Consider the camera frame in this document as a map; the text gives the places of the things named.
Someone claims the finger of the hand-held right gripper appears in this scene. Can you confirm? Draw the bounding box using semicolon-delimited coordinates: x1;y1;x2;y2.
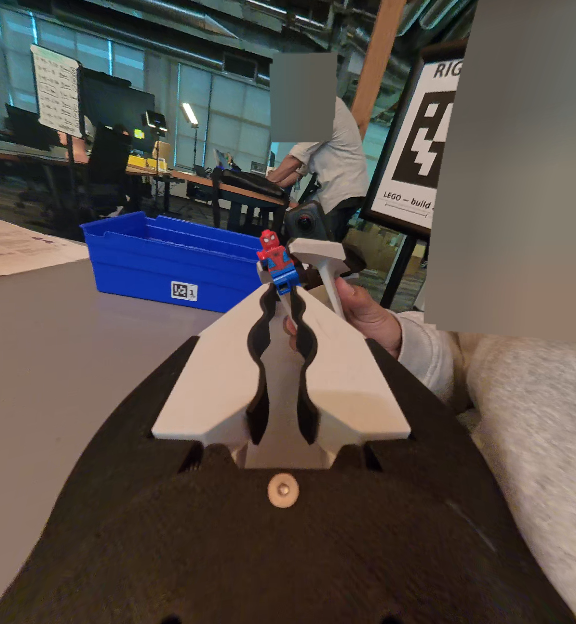
288;237;348;319
257;262;300;333

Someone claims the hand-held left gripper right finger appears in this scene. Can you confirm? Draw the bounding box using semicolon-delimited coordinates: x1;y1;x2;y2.
290;287;411;462

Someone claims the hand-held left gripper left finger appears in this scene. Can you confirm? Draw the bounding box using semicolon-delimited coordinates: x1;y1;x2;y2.
151;285;272;469

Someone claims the blue red lego minifigure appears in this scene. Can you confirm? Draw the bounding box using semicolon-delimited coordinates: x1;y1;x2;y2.
256;229;302;296

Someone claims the person's right forearm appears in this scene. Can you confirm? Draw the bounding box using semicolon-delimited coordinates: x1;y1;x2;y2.
395;312;469;405

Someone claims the person's right hand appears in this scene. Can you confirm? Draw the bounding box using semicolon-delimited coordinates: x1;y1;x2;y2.
283;278;404;360

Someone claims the brown cardboard box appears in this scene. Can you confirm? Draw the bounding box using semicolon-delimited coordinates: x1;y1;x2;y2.
342;227;427;288

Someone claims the black bag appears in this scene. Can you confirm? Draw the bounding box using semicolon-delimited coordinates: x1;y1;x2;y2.
212;168;288;198

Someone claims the wooden desk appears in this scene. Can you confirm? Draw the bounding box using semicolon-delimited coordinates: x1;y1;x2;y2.
171;168;288;230

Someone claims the framed marker sign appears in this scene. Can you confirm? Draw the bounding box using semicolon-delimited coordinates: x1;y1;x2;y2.
358;41;466;308

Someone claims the blue plastic bin white tag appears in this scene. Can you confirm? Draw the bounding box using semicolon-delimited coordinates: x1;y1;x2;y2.
80;229;269;314

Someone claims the studio light on stand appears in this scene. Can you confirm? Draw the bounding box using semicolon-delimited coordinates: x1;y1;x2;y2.
181;102;200;169
141;111;169;171

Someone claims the black office chair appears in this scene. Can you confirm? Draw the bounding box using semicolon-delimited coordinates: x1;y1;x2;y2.
85;124;132;220

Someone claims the black monitor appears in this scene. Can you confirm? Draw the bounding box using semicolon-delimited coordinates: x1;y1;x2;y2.
78;66;156;152

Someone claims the white paper sheet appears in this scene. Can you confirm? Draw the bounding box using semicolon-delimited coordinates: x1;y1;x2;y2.
0;219;89;281

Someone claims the white grid board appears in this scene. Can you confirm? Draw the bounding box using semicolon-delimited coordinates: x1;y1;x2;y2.
30;44;85;139

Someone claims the wooden post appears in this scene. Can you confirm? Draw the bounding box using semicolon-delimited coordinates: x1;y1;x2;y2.
350;0;408;139

